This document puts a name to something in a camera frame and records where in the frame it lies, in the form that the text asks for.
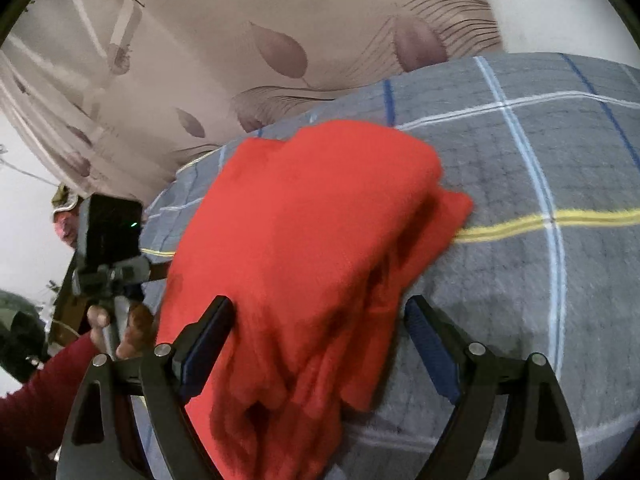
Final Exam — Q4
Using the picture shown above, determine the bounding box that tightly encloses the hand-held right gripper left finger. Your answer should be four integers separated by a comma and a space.
55, 295, 236, 480

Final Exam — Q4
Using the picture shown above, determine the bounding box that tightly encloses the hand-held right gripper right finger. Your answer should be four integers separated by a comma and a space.
402, 294, 586, 480

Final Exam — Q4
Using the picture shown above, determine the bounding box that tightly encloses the red knit shirt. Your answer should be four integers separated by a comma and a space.
157, 119, 475, 480

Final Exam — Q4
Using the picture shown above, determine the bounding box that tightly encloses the person's left hand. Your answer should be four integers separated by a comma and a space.
86, 302, 157, 361

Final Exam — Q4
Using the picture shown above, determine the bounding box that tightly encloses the pink patterned object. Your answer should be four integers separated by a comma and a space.
51, 184, 83, 251

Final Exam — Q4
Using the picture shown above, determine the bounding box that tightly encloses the dark green object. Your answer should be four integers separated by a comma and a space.
0, 289, 51, 383

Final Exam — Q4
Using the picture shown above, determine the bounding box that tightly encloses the grey plaid blanket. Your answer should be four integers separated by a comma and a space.
132, 51, 640, 480

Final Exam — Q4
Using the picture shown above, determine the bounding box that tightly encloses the beige leaf-print curtain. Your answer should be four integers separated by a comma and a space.
0, 0, 505, 211

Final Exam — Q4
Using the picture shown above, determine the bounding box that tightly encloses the brown wooden door frame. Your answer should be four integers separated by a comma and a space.
52, 255, 93, 346

